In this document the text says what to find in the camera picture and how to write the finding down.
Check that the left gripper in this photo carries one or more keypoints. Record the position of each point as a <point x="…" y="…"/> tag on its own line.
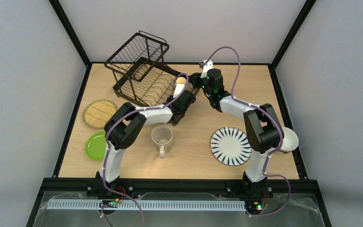
<point x="188" y="96"/>

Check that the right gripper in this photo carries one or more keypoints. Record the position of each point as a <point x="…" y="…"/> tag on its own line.
<point x="198" y="79"/>

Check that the yellow cup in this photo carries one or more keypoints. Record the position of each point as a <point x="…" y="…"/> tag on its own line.
<point x="180" y="81"/>

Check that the beige patterned mug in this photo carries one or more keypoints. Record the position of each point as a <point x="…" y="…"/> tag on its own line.
<point x="162" y="137"/>

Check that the black wire dish rack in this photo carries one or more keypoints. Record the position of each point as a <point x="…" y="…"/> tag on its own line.
<point x="141" y="75"/>

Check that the white ceramic bowl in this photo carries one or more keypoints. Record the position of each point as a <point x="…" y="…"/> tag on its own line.
<point x="290" y="142"/>

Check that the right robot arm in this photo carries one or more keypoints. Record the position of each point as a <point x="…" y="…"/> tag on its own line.
<point x="263" y="129"/>

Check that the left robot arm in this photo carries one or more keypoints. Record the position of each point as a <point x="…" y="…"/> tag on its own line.
<point x="123" y="128"/>

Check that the blue striped white plate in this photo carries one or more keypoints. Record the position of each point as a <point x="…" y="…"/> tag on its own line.
<point x="230" y="146"/>

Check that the woven bamboo coaster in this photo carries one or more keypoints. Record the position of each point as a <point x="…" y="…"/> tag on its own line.
<point x="98" y="112"/>

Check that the green plate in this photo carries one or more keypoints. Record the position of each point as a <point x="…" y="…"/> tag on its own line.
<point x="95" y="146"/>

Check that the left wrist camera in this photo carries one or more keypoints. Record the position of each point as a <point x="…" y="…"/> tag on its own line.
<point x="179" y="87"/>

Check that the black frame front rail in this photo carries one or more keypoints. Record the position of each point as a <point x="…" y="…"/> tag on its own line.
<point x="136" y="186"/>

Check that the white slotted cable duct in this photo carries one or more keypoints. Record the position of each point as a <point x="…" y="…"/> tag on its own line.
<point x="149" y="205"/>

